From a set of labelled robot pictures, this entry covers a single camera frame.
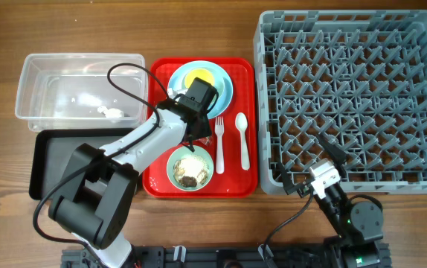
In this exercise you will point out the white plastic spoon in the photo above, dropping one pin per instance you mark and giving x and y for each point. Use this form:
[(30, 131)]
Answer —
[(241, 124)]

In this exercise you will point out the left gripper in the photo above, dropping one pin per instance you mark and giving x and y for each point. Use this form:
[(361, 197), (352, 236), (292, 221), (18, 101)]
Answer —
[(205, 128)]

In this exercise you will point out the light blue plate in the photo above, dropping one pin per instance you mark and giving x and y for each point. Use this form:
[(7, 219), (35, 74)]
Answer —
[(175, 85)]

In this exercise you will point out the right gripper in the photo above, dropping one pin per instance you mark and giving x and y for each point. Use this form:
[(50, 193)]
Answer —
[(337, 155)]

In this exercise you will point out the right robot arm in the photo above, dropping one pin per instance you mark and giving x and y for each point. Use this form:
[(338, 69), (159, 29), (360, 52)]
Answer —
[(357, 220)]

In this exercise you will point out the red plastic tray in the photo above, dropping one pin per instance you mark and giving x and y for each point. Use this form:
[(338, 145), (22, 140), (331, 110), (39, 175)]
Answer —
[(234, 182)]

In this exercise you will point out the green bowl with food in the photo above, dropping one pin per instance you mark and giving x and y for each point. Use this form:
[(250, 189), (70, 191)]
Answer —
[(190, 170)]

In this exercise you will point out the black plastic bin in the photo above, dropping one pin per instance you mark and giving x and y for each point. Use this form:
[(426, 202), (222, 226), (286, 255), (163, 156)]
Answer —
[(53, 149)]

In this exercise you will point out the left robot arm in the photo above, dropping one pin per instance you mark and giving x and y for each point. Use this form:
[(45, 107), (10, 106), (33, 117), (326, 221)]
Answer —
[(93, 197)]

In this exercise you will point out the red candy wrapper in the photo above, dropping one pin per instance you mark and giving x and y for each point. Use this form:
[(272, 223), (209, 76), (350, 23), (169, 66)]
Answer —
[(206, 140)]

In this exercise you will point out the yellow plastic cup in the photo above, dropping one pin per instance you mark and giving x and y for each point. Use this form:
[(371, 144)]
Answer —
[(200, 73)]

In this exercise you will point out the white plastic fork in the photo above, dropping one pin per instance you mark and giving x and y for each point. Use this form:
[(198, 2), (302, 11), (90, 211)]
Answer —
[(219, 131)]

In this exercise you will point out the clear plastic storage box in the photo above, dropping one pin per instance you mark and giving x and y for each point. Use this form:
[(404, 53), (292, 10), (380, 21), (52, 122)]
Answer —
[(64, 90)]

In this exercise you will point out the grey dishwasher rack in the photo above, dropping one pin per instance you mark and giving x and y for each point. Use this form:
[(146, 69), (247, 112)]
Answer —
[(358, 77)]

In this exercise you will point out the white tissue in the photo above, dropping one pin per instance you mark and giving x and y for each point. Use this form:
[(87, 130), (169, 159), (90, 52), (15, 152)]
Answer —
[(111, 113)]

